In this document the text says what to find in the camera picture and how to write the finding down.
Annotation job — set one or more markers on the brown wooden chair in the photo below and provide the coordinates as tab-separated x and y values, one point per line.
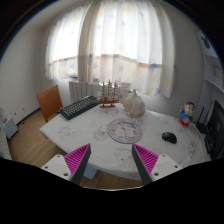
49	101

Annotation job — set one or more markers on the large white conch shell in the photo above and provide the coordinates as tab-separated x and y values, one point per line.
134	105

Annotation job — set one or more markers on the black monitor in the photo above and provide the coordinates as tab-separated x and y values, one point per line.
214	140

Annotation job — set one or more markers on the white patterned curtain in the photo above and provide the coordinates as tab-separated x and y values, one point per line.
123	41

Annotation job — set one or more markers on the round purple patterned mouse pad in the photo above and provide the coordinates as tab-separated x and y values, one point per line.
125	130

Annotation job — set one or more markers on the white printed tablecloth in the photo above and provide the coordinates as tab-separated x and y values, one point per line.
116	158

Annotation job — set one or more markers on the black computer mouse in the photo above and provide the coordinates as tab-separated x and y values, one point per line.
169	137

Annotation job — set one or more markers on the cartoon boy figurine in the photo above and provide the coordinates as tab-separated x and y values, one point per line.
187	113

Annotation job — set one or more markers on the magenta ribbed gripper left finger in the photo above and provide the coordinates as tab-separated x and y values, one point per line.
70	167

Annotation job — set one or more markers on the white radiator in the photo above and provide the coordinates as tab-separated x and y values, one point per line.
79	90

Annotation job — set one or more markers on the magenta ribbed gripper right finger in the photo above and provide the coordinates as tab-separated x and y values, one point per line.
152	167

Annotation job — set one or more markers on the wooden model sailing ship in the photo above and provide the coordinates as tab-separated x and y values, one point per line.
110	95

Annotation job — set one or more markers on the dark mechanical keyboard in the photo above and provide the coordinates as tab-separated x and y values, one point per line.
79	107

